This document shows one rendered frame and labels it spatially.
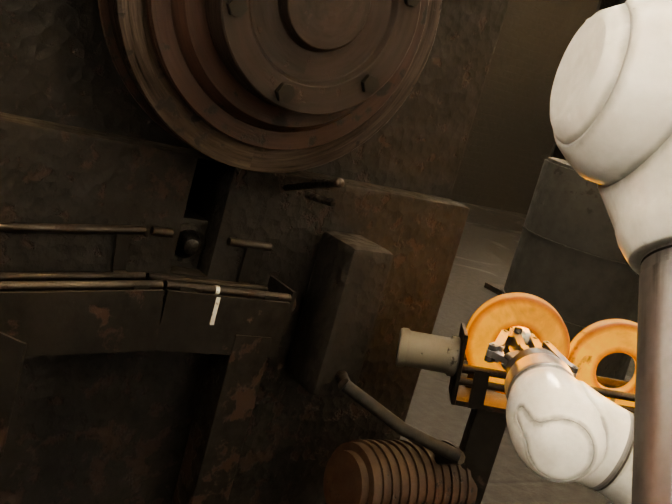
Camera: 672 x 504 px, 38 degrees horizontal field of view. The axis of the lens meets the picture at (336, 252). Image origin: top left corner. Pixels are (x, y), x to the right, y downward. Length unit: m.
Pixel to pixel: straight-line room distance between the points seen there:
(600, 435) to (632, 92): 0.59
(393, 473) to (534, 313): 0.31
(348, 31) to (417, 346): 0.49
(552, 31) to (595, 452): 8.92
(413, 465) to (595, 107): 0.93
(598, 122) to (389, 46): 0.70
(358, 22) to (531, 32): 8.53
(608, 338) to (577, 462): 0.42
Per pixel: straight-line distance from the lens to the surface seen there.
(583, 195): 3.89
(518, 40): 9.67
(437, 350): 1.47
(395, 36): 1.29
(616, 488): 1.20
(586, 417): 1.12
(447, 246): 1.67
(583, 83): 0.64
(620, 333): 1.51
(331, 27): 1.23
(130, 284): 1.30
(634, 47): 0.62
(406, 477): 1.46
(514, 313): 1.47
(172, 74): 1.23
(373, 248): 1.46
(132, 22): 1.22
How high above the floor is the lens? 1.06
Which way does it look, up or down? 11 degrees down
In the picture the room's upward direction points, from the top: 16 degrees clockwise
